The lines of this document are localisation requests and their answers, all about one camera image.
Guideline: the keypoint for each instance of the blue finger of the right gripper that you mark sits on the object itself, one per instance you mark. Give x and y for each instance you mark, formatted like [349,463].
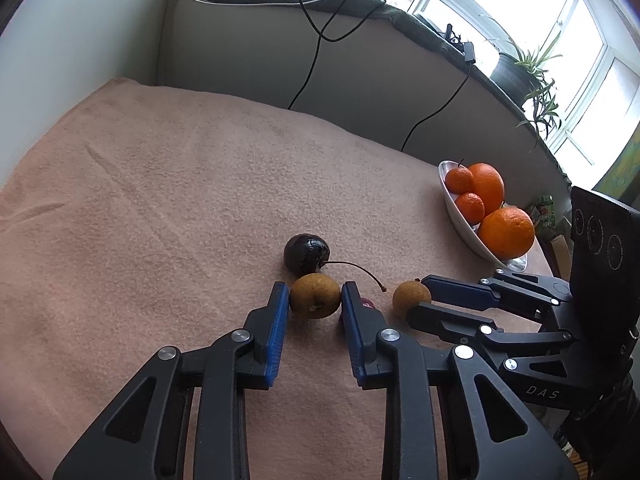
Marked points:
[476,297]
[450,325]

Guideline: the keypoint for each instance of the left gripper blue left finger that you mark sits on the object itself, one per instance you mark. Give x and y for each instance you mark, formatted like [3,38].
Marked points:
[267,326]

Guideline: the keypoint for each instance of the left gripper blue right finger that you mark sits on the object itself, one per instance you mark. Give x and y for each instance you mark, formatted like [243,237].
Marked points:
[371,366]

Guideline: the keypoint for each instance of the large orange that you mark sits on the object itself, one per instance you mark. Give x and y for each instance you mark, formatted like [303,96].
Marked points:
[507,232]
[488,184]

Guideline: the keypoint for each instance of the dark cherry with stem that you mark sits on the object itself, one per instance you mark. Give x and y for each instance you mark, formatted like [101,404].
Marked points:
[307,253]

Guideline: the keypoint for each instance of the small mandarin with stem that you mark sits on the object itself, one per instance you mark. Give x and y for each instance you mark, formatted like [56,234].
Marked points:
[459,179]

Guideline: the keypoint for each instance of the red cherry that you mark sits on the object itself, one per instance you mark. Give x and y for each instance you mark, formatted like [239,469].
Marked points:
[366,303]

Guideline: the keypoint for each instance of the white floral plate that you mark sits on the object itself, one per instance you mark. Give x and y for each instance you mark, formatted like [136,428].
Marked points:
[468,232]

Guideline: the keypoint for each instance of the cardboard box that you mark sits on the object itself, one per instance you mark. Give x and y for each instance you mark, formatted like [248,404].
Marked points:
[561,256]

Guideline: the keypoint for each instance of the green snack bag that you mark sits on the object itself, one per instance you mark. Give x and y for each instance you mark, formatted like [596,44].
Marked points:
[542,213]

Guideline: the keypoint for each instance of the pink table cloth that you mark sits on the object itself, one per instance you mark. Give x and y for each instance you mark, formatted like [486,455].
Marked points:
[149,216]

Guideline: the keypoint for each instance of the potted spider plant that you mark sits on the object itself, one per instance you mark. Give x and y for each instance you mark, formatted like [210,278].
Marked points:
[522,78]

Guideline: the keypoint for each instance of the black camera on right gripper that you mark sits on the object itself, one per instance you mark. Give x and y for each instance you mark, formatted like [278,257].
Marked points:
[604,281]

